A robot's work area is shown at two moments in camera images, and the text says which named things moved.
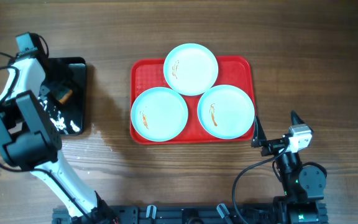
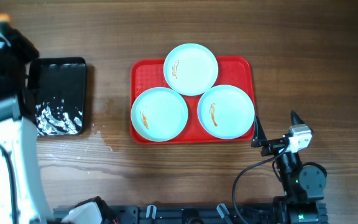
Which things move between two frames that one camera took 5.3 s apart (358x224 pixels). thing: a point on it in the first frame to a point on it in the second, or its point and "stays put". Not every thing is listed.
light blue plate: x=191 y=69 stays put
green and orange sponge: x=64 y=95 to x=2 y=17
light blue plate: x=159 y=114 stays put
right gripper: x=274 y=146 stays put
